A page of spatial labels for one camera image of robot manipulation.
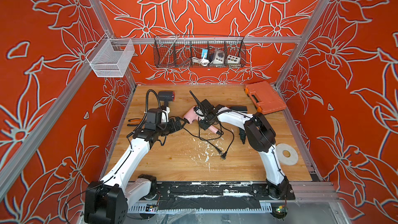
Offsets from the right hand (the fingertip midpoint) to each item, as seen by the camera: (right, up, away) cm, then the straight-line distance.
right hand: (200, 123), depth 97 cm
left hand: (-11, +3, -17) cm, 20 cm away
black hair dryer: (-27, +18, +24) cm, 40 cm away
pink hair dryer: (-6, +4, -2) cm, 8 cm away
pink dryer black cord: (+10, -13, -11) cm, 20 cm away
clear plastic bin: (-55, +41, -6) cm, 69 cm away
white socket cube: (+21, +39, -5) cm, 44 cm away
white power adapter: (+12, +41, -6) cm, 43 cm away
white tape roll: (+48, -15, -13) cm, 52 cm away
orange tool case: (+44, +17, +7) cm, 48 cm away
